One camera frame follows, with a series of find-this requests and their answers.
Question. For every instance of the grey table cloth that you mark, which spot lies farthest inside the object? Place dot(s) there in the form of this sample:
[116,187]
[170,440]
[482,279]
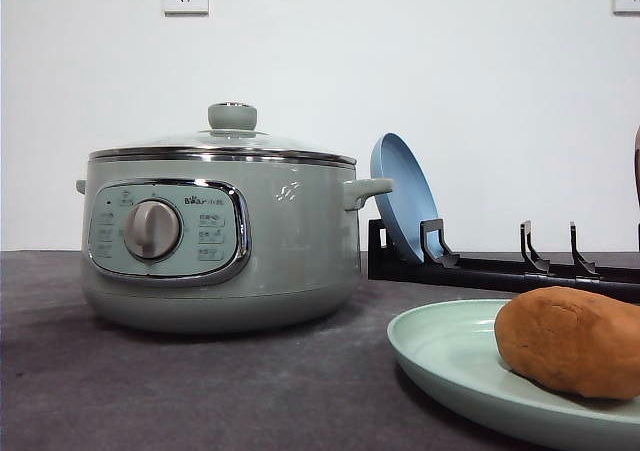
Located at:
[72,382]

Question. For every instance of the pink plate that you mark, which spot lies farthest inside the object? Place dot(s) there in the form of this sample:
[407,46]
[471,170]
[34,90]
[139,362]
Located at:
[636,165]

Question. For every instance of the blue plate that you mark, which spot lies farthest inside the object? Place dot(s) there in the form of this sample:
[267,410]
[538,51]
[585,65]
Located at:
[412,200]

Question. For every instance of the black dish rack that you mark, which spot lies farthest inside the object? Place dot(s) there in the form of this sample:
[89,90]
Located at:
[439,265]

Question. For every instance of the green electric steamer pot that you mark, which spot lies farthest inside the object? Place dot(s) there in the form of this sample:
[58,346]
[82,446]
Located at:
[221,247]

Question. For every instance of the glass lid with green knob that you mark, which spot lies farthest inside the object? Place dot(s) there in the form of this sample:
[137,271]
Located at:
[232,135]

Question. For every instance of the green plate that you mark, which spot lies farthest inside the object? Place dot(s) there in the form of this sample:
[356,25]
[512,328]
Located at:
[451,351]

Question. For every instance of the brown potato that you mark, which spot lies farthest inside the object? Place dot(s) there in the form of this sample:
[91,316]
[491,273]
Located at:
[583,340]

